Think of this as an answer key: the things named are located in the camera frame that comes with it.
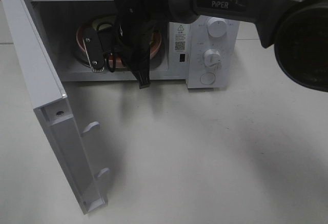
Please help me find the white lower timer knob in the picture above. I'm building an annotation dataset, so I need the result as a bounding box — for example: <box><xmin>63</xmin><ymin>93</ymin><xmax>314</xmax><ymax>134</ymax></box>
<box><xmin>203</xmin><ymin>49</ymin><xmax>221</xmax><ymax>68</ymax></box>

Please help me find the white upper power knob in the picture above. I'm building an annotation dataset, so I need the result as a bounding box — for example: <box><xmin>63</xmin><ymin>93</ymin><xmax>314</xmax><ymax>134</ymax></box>
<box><xmin>207</xmin><ymin>17</ymin><xmax>227</xmax><ymax>38</ymax></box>

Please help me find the white microwave door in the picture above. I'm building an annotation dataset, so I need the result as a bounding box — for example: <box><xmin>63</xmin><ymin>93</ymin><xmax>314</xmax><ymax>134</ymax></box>
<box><xmin>2</xmin><ymin>0</ymin><xmax>109</xmax><ymax>214</ymax></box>

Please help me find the toy bread sandwich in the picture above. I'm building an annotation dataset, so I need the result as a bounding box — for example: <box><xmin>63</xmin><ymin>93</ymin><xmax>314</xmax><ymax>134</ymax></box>
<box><xmin>92</xmin><ymin>21</ymin><xmax>113</xmax><ymax>32</ymax></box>

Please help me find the pink round plate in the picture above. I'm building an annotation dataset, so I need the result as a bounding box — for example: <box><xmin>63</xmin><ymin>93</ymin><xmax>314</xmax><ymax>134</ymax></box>
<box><xmin>76</xmin><ymin>14</ymin><xmax>162</xmax><ymax>59</ymax></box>

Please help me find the round white door button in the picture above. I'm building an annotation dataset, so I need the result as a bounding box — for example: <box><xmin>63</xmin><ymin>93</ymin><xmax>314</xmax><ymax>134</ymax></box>
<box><xmin>200</xmin><ymin>73</ymin><xmax>216</xmax><ymax>85</ymax></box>

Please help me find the white microwave oven body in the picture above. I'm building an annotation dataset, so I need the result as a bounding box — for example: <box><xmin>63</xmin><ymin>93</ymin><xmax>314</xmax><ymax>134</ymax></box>
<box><xmin>7</xmin><ymin>0</ymin><xmax>241</xmax><ymax>90</ymax></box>

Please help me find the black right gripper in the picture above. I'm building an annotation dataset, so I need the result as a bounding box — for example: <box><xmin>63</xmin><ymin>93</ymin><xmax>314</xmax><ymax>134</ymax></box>
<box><xmin>83</xmin><ymin>0</ymin><xmax>172</xmax><ymax>89</ymax></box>

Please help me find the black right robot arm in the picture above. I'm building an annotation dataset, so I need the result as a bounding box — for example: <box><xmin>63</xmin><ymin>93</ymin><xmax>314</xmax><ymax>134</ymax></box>
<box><xmin>83</xmin><ymin>0</ymin><xmax>327</xmax><ymax>92</ymax></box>

